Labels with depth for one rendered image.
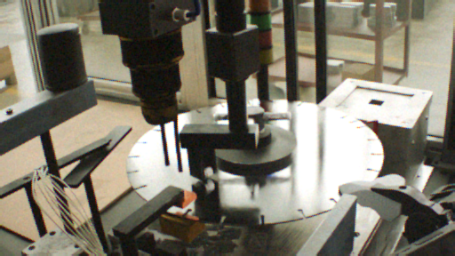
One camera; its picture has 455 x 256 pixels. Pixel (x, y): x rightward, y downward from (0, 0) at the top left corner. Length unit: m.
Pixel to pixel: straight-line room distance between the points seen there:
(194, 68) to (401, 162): 0.60
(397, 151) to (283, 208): 0.37
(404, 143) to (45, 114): 0.56
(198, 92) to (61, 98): 0.66
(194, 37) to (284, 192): 0.72
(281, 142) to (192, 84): 0.66
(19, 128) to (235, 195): 0.27
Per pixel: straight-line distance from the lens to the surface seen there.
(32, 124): 0.63
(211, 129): 0.56
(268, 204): 0.54
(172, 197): 0.51
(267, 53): 0.90
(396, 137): 0.85
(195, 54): 1.23
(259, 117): 0.62
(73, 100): 0.67
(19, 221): 0.97
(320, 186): 0.57
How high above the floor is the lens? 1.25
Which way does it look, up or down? 25 degrees down
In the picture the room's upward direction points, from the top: 4 degrees counter-clockwise
